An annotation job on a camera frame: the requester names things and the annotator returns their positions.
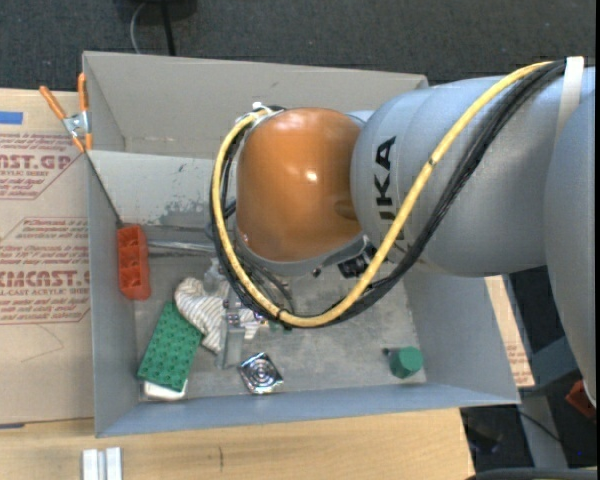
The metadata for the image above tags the brown cardboard board, red print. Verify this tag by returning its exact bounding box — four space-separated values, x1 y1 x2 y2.
0 86 537 432

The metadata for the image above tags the green cup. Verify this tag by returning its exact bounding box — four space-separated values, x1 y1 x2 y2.
382 345 425 381

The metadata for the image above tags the dark green flat block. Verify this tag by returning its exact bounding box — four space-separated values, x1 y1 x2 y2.
136 300 204 393

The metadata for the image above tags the orange-red flat block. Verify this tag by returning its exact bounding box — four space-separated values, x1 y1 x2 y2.
116 224 152 302

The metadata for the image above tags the white striped cloth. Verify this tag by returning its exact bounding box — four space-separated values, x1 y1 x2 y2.
173 276 257 355

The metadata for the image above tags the black cylinder on white bracket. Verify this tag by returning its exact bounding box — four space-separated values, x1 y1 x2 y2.
336 236 379 280

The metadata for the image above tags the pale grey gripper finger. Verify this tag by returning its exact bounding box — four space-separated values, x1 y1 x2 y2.
240 310 260 342
217 310 246 370

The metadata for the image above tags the white flat thing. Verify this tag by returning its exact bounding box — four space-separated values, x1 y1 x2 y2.
143 379 189 402

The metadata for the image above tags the grey metal bin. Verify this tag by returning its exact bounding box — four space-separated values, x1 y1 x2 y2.
81 50 523 439

